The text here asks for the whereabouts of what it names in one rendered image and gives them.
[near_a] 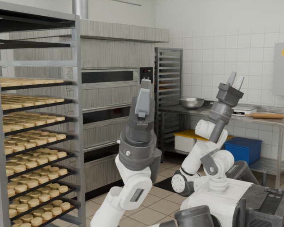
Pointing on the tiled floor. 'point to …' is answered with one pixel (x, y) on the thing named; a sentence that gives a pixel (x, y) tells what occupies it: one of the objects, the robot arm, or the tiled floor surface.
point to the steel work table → (265, 163)
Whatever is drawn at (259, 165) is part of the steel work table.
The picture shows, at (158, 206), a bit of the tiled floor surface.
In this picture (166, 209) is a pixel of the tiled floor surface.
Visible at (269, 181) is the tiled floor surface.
